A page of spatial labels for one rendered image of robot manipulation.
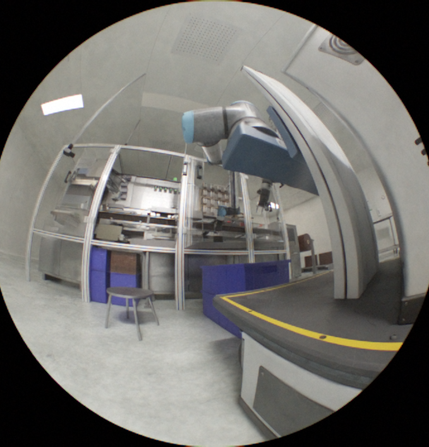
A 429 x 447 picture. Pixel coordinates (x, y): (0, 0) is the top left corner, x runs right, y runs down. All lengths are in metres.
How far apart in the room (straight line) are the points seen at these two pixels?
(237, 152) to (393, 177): 0.38
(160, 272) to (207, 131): 1.44
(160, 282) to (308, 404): 1.61
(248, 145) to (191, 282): 1.55
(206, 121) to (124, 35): 2.21
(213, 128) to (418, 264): 0.61
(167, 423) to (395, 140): 0.62
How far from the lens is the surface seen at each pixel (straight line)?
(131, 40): 2.50
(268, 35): 2.41
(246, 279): 0.70
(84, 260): 1.49
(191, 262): 1.70
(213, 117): 0.57
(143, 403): 0.52
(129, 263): 1.42
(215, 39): 2.27
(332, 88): 0.30
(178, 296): 1.37
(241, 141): 0.40
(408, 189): 0.20
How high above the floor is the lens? 0.42
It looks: 18 degrees up
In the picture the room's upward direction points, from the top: 2 degrees counter-clockwise
